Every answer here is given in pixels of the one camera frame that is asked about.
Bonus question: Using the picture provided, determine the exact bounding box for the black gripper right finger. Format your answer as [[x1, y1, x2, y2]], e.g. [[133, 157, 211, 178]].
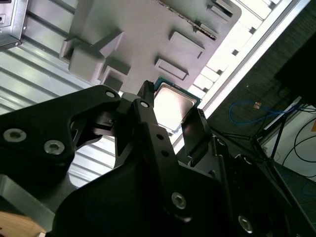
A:
[[181, 110, 292, 237]]

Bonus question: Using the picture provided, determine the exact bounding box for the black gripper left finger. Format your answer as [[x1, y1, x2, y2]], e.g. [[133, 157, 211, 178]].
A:
[[0, 79, 195, 233]]

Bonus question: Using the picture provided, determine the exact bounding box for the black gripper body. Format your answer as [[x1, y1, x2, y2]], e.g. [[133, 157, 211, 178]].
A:
[[53, 159, 233, 237]]

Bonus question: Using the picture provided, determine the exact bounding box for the silver CPU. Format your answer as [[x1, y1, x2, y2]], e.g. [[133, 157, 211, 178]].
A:
[[152, 76, 202, 134]]

